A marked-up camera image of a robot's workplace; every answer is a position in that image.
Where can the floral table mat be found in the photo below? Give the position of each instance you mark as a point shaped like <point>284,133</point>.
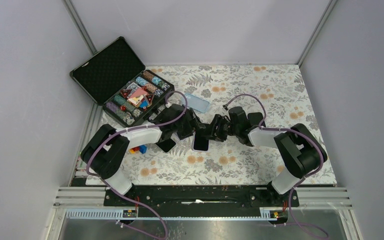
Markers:
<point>278,89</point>

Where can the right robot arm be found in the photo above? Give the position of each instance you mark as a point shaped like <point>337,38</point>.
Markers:
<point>300,151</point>

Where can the light blue phone case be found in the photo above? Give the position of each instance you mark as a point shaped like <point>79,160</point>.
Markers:
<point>199,104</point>

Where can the black phone without case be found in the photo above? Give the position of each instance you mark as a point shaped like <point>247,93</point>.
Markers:
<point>255,118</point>

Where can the black poker chip case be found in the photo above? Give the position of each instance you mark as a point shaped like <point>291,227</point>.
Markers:
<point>117,67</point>

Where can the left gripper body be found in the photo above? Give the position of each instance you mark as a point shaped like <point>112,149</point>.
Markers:
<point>186,127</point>

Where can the triangular card box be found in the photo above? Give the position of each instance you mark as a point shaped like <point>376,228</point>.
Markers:
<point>125,92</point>

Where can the red toy brick car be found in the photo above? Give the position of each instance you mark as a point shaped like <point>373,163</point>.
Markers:
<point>138,149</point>

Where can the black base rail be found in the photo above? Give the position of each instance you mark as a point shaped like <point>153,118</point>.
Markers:
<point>213,201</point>

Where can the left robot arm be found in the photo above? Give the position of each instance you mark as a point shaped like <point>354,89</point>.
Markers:
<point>104,153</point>

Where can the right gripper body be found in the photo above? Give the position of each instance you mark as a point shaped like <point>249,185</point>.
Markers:
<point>224,127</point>

